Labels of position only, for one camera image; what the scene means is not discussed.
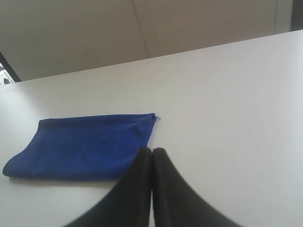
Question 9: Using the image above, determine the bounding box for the blue microfiber towel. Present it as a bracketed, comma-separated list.
[2, 113, 157, 181]

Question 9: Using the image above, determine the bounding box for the dark window frame post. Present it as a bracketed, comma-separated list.
[291, 0, 303, 31]

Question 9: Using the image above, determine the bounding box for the dark left window frame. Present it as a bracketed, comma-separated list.
[0, 52, 21, 82]

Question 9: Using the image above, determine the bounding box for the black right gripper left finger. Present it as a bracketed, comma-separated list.
[67, 147, 152, 227]

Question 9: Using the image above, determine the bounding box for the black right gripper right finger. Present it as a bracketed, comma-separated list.
[152, 148, 239, 227]

